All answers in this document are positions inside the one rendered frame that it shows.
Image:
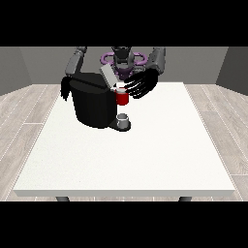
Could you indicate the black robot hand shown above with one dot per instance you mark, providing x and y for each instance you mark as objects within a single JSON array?
[
  {"x": 65, "y": 87},
  {"x": 143, "y": 83}
]

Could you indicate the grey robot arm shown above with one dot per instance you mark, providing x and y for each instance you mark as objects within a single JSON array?
[
  {"x": 157, "y": 59},
  {"x": 74, "y": 62}
]

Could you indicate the red pod holder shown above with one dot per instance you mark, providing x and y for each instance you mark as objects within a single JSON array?
[{"x": 122, "y": 97}]

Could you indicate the black coffee machine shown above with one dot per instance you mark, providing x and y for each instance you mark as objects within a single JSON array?
[{"x": 92, "y": 101}]

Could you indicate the pale grey machine lid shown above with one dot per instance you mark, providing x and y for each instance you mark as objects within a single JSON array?
[{"x": 108, "y": 76}]

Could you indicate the small grey cup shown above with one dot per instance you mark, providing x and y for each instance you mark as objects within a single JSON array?
[{"x": 123, "y": 120}]

